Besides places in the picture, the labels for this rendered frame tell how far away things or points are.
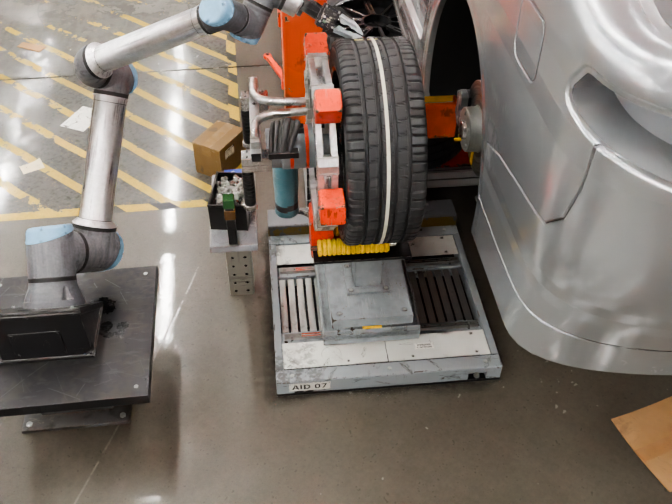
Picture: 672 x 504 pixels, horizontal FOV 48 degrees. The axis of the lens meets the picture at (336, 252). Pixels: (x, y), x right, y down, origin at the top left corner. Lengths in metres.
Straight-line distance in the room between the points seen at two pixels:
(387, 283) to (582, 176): 1.40
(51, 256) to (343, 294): 1.03
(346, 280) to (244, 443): 0.70
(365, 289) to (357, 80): 0.92
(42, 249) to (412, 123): 1.24
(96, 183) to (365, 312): 1.04
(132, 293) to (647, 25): 1.96
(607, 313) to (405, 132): 0.78
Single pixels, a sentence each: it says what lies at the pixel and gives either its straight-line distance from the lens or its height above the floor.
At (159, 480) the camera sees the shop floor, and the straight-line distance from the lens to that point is 2.68.
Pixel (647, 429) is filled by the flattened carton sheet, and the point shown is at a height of 0.01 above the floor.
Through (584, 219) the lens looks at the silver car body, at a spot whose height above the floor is 1.26.
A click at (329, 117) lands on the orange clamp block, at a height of 1.09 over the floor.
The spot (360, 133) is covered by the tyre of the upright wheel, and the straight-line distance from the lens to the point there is 2.15.
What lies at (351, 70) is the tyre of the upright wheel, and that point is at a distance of 2.23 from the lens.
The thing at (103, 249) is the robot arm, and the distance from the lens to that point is 2.71.
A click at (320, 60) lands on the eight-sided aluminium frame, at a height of 1.11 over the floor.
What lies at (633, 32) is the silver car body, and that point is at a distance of 1.50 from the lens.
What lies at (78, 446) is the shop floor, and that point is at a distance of 2.82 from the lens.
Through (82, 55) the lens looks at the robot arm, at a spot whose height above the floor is 1.10.
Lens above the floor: 2.26
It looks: 43 degrees down
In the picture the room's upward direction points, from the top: 1 degrees clockwise
